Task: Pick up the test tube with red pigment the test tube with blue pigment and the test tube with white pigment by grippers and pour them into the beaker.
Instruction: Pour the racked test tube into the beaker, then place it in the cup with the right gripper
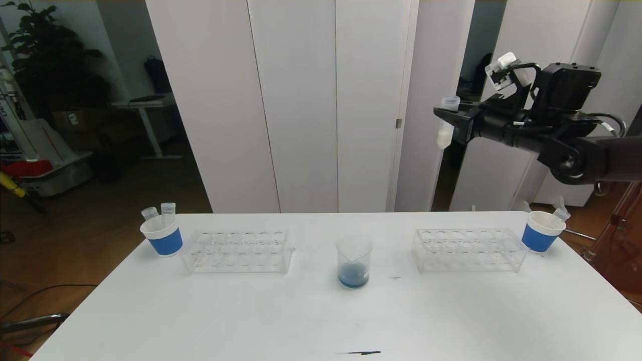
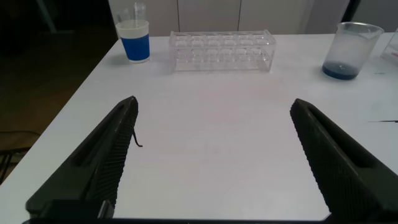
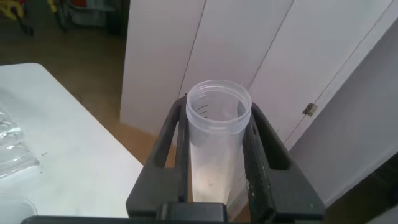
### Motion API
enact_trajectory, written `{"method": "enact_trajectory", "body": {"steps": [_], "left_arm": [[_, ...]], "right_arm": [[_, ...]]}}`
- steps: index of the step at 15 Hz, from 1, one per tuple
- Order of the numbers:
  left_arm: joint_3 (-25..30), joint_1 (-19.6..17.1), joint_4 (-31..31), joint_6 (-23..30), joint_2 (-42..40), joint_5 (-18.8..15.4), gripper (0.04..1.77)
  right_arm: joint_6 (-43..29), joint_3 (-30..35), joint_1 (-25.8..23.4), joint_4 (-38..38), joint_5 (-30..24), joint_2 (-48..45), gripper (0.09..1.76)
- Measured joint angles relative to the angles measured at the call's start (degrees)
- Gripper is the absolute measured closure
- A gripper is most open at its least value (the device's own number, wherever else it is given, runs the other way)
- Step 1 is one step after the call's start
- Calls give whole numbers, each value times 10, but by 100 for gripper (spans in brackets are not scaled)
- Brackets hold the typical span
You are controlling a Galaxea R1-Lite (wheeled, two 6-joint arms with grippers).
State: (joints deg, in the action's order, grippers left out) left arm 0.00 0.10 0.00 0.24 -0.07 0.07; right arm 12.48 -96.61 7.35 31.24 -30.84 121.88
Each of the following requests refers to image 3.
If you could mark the clear plastic test tube rack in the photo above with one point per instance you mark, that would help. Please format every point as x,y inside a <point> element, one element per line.
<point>12,149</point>

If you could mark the test tube with pale liquid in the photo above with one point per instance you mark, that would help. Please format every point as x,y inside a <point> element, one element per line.
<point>217,149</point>

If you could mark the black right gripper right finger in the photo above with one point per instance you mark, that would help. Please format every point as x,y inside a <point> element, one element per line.
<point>280,193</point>

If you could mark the white machine housing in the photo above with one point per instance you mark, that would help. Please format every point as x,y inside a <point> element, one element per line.
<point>90,12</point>

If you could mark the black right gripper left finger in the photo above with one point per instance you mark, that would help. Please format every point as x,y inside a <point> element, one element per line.
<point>155,186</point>

